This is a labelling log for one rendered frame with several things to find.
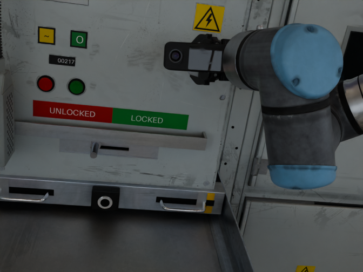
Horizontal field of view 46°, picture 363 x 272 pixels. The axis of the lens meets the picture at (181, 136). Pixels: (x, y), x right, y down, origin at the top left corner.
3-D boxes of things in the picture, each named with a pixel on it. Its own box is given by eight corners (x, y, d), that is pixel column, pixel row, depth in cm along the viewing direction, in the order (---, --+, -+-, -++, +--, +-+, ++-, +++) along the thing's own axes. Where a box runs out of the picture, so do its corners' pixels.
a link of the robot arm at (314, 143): (345, 168, 64) (338, 86, 61) (332, 199, 54) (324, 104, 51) (283, 167, 68) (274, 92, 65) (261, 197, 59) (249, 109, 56)
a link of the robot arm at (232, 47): (233, 90, 61) (237, 21, 60) (217, 88, 66) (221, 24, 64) (285, 92, 65) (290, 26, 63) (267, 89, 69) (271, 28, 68)
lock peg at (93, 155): (98, 161, 87) (99, 143, 85) (87, 160, 86) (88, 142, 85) (100, 148, 92) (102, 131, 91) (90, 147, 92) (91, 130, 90)
